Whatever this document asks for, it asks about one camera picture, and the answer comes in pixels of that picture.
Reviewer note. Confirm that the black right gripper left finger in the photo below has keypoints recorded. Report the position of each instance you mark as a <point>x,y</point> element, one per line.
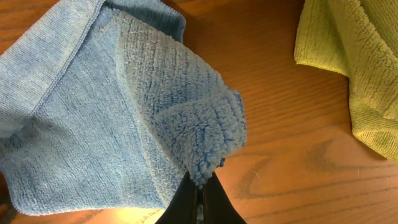
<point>183,207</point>

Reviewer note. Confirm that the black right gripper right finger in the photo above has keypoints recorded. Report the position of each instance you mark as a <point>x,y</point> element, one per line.
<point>217,207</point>

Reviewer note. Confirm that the blue microfiber cloth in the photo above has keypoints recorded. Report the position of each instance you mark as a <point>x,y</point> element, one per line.
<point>102,106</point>

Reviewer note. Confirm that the green microfiber cloth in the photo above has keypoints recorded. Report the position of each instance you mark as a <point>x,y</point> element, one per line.
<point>358,39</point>

